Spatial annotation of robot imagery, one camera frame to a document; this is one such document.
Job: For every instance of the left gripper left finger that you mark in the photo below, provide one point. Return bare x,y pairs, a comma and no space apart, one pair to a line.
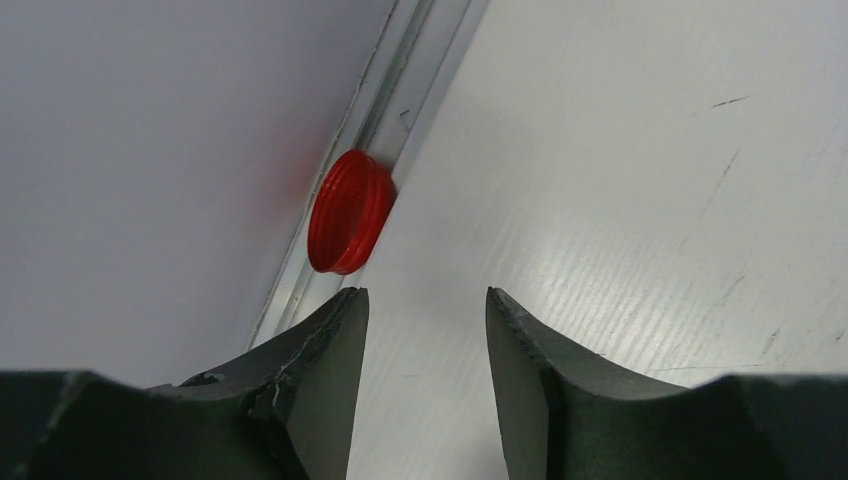
282,410

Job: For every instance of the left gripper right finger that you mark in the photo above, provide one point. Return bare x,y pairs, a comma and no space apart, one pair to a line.
565,412

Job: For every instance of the red jar lid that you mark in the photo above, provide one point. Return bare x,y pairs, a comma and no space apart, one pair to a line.
350,210

